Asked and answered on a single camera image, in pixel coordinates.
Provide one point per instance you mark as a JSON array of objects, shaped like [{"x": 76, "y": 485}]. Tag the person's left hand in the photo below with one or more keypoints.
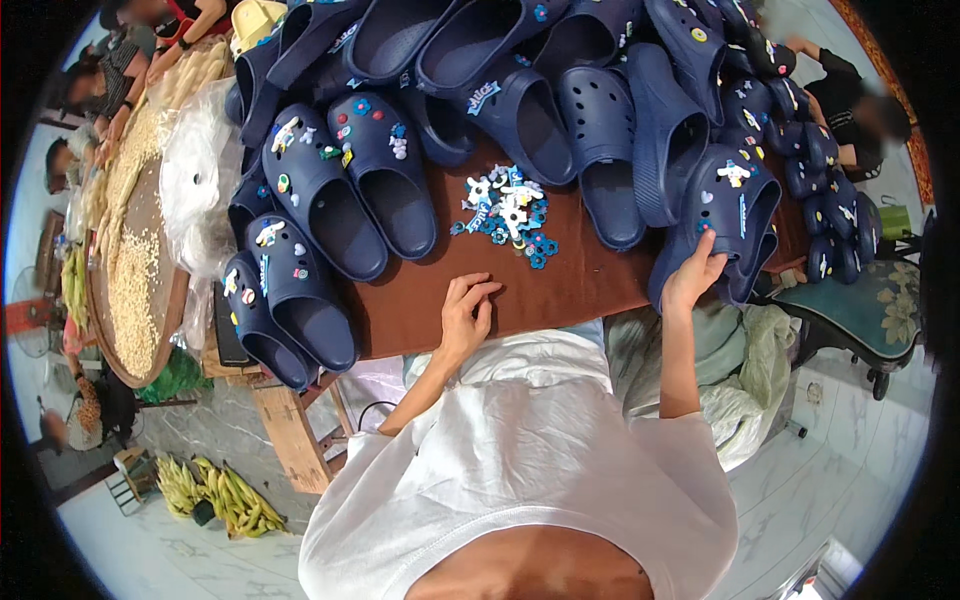
[{"x": 461, "y": 322}]

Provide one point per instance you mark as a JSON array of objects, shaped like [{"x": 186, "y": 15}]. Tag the person's right hand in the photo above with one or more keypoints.
[{"x": 686, "y": 281}]

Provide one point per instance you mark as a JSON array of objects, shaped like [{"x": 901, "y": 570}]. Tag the navy clog with white dog charm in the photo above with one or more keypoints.
[{"x": 720, "y": 202}]

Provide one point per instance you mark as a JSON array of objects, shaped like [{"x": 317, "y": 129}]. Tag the pale green cloth heap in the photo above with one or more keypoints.
[{"x": 724, "y": 379}]

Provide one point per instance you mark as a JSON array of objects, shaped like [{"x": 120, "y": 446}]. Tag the pile of shoe charms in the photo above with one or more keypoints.
[{"x": 510, "y": 217}]

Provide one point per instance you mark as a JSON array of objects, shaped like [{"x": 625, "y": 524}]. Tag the person's body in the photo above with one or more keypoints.
[{"x": 517, "y": 457}]

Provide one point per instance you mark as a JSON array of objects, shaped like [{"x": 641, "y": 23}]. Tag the heap of navy blue clogs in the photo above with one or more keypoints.
[{"x": 390, "y": 172}]

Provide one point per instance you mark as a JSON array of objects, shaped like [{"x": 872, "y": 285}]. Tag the dark chair with floral cushion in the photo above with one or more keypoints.
[{"x": 862, "y": 315}]

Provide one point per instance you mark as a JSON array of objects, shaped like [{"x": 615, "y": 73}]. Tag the black box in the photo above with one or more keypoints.
[{"x": 227, "y": 330}]

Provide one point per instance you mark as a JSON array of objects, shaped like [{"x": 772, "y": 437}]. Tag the green net bag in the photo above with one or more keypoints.
[{"x": 176, "y": 377}]

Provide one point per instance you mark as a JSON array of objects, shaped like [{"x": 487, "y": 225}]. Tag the heap of yellow corn ears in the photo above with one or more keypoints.
[{"x": 221, "y": 496}]

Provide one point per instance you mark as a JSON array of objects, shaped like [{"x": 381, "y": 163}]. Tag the clear plastic bag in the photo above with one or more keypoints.
[{"x": 199, "y": 180}]

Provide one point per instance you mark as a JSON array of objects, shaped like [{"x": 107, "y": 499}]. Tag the round woven tray of corn kernels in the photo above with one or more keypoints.
[{"x": 139, "y": 300}]

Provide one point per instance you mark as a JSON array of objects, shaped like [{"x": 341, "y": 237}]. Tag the pale yellow clog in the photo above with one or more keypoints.
[{"x": 255, "y": 22}]

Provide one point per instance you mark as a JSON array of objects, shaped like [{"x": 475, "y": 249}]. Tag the small wooden stool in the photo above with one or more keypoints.
[{"x": 131, "y": 478}]

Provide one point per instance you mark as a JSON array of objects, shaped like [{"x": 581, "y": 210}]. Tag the heap of shelled corn cobs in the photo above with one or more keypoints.
[{"x": 161, "y": 112}]

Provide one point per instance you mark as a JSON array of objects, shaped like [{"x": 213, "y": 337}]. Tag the standing fan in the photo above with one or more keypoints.
[{"x": 30, "y": 311}]

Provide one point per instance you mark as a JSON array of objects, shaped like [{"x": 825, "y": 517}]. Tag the wooden table frame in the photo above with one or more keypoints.
[{"x": 292, "y": 435}]

